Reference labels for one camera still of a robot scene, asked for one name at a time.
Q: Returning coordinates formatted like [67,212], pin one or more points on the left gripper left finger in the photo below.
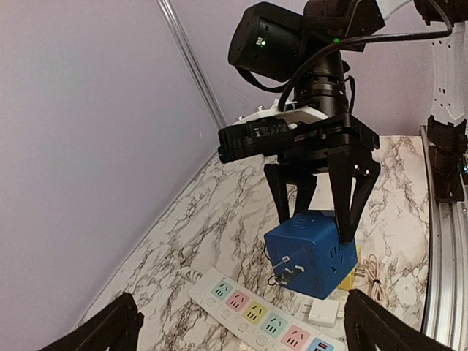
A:
[115,327]

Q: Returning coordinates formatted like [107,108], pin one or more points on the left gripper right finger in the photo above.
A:
[369,326]

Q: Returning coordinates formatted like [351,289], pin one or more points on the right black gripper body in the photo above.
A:
[340,146]

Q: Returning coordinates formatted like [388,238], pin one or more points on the white usb charger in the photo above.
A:
[323,312]

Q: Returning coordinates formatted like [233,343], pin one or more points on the yellow cube socket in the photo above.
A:
[357,272]

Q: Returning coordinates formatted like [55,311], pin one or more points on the blue cube socket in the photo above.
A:
[307,256]

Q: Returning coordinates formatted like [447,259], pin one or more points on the white multicolour power strip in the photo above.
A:
[253,320]

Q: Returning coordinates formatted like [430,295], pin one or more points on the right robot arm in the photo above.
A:
[302,52]

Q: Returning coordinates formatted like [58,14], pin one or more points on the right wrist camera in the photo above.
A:
[267,131]

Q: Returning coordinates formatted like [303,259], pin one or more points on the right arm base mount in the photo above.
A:
[448,144]

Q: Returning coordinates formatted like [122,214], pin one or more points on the front aluminium rail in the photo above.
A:
[445,313]

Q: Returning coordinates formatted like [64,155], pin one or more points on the right aluminium frame post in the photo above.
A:
[181,39]

